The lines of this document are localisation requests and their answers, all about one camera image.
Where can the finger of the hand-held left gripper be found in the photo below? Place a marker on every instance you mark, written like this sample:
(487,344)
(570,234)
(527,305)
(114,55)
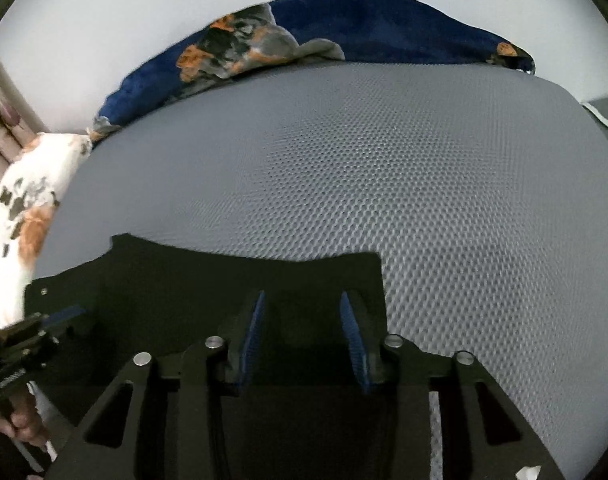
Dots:
(29,345)
(59,317)

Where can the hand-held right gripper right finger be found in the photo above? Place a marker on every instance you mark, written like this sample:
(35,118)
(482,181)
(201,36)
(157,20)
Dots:
(356,345)

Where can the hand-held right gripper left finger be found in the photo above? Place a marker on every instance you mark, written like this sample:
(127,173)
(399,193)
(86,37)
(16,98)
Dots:
(251,345)

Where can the black pants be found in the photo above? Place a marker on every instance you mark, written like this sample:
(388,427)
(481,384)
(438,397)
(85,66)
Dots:
(184,285)

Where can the person's left hand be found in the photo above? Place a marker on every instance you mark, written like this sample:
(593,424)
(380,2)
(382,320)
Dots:
(24,425)

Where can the white floral pillow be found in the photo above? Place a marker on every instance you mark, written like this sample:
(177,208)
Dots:
(39,195)

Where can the grey mesh mat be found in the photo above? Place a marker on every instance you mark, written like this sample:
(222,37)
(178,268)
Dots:
(383,160)

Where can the beige striped curtain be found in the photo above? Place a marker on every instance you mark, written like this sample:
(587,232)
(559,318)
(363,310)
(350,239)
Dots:
(1,120)

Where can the blue floral blanket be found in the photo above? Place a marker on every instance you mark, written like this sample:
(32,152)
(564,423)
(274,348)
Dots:
(393,25)

